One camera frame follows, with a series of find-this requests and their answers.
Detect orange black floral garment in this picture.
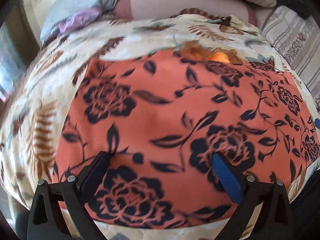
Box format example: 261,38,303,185
53,49,319,229

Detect grey striped pillow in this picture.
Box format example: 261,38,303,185
263,6,320,102

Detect cream leaf-print fleece blanket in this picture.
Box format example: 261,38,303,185
1,9,319,239

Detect wooden framed window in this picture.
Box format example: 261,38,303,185
1,1,40,102

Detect purple small garment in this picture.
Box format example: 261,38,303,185
57,7,102,35

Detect pink bed sheet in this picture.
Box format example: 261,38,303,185
113,0,274,28

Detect light blue grey cloth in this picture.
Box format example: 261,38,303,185
40,0,119,42

